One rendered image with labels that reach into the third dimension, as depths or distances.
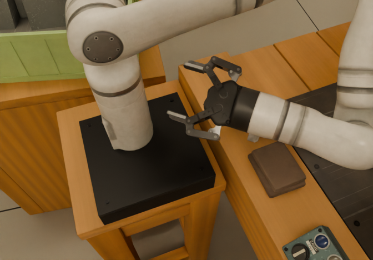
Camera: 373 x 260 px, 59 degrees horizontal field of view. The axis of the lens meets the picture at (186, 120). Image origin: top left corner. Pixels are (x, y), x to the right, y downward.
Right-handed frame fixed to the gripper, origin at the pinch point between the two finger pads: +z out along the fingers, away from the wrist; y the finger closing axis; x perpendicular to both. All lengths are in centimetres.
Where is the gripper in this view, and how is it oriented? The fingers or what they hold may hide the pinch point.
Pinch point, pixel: (179, 89)
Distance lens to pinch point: 60.7
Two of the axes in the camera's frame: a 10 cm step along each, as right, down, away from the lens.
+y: -3.2, 9.4, -0.7
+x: 1.9, 1.4, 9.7
